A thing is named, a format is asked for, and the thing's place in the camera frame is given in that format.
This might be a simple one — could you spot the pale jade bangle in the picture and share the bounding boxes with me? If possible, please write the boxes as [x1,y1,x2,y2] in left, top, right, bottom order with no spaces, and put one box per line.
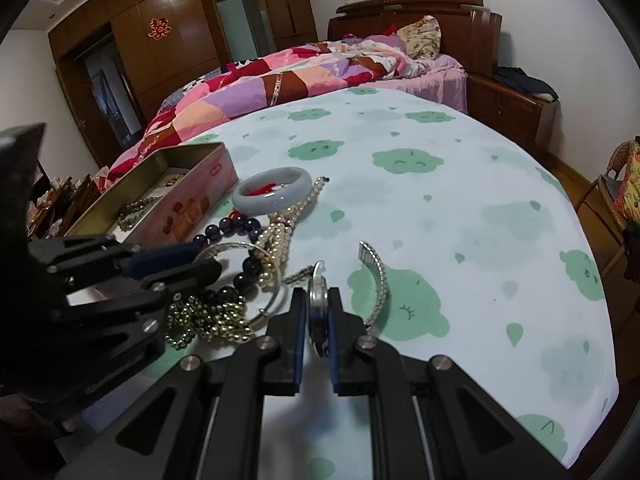
[232,166,315,217]

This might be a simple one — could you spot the wicker chair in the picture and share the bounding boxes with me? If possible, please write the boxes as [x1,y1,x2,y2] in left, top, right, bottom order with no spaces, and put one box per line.
[575,140,640,281]

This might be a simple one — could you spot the cluttered wooden tv stand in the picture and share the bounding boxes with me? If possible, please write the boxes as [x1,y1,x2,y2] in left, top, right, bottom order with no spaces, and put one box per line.
[27,160,108,238]

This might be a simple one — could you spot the pearl necklace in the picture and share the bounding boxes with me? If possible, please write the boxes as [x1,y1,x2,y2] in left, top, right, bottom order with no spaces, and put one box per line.
[255,175,331,292]

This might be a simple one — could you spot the floral pillow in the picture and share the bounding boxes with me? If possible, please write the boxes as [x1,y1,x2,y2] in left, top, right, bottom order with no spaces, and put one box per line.
[397,15,443,58]

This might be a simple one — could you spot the thin silver bangle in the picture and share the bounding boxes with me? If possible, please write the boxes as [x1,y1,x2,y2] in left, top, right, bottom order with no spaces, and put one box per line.
[192,242,284,332]

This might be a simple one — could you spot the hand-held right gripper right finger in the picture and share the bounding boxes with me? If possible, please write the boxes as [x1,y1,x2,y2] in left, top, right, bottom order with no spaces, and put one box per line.
[327,287,571,480]

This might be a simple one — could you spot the dark clothes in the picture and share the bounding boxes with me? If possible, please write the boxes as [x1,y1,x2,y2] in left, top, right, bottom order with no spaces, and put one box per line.
[492,66,558,102]

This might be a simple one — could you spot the pink metal tin box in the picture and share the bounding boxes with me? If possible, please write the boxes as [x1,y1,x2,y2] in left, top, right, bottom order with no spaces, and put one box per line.
[65,141,240,251]

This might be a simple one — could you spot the brown wooden wardrobe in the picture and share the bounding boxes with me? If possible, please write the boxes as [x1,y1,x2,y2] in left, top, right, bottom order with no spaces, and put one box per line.
[47,0,321,168]

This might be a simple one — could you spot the small brown bead bracelet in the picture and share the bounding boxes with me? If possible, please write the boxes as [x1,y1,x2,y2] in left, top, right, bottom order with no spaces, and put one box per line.
[117,196,163,233]

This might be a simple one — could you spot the silver wristwatch with metal strap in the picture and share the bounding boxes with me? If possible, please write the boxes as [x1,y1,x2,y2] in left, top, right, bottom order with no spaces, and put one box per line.
[282,241,392,358]

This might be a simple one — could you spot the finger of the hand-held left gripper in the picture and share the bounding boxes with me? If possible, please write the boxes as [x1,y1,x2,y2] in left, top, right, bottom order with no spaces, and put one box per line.
[55,259,223,341]
[27,234,197,280]

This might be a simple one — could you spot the pink patchwork quilt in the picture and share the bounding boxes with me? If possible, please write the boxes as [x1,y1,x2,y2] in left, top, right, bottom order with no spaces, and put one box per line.
[107,40,416,181]

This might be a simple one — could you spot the bronze green bead bracelet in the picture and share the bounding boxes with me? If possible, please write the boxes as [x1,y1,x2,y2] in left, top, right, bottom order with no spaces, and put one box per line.
[165,292,261,351]

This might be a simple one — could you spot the wooden bed headboard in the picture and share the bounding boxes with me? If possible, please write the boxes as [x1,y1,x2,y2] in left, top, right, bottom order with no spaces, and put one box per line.
[327,0,503,73]

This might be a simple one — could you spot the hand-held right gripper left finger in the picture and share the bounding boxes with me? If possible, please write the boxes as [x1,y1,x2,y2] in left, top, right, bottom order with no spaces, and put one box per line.
[115,287,308,480]

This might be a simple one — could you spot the wooden nightstand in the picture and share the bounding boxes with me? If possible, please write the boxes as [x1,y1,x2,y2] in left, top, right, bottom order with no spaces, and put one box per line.
[467,72,561,148]

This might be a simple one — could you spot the colourful chair cushion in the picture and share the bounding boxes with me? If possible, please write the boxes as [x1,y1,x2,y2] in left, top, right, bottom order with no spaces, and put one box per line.
[612,152,640,221]

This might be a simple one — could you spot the dark purple bead bracelet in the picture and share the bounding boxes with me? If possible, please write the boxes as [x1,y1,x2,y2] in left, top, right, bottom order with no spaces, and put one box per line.
[191,212,268,311]

